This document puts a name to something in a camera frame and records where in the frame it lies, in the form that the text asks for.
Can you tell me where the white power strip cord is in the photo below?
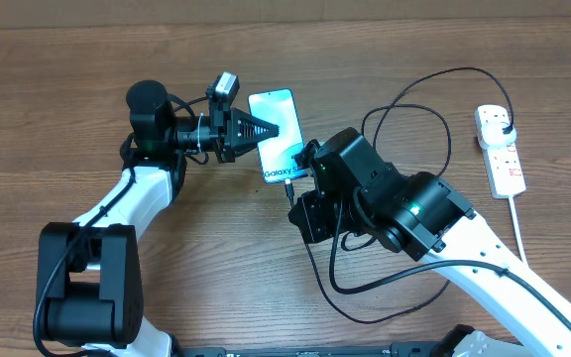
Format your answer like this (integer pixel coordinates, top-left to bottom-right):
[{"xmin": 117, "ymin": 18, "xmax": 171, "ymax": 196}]
[{"xmin": 507, "ymin": 195, "xmax": 529, "ymax": 264}]

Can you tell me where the black USB charging cable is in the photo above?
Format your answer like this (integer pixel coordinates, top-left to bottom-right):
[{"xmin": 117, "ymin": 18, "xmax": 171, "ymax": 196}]
[{"xmin": 284, "ymin": 66, "xmax": 515, "ymax": 326}]

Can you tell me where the white power extension strip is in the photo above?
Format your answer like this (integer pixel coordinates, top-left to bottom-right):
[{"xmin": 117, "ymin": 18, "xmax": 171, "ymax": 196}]
[{"xmin": 474, "ymin": 104, "xmax": 526, "ymax": 198}]

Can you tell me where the Samsung Galaxy smartphone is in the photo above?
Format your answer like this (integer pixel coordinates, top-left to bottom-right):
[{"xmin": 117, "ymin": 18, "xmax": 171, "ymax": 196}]
[{"xmin": 247, "ymin": 87, "xmax": 310, "ymax": 185}]

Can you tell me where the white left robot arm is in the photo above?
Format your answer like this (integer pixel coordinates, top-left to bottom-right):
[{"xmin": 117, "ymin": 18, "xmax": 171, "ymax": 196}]
[{"xmin": 33, "ymin": 72, "xmax": 279, "ymax": 356}]

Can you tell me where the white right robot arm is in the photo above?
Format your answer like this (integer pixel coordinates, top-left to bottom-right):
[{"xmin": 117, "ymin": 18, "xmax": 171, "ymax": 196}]
[{"xmin": 288, "ymin": 127, "xmax": 571, "ymax": 356}]

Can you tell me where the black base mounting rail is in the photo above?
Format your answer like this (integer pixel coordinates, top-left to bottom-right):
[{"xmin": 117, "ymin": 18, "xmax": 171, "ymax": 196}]
[{"xmin": 179, "ymin": 341, "xmax": 438, "ymax": 357}]

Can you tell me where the white charger adapter plug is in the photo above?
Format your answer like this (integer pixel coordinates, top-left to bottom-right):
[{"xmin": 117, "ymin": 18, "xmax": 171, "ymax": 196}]
[{"xmin": 478, "ymin": 122, "xmax": 517, "ymax": 150}]

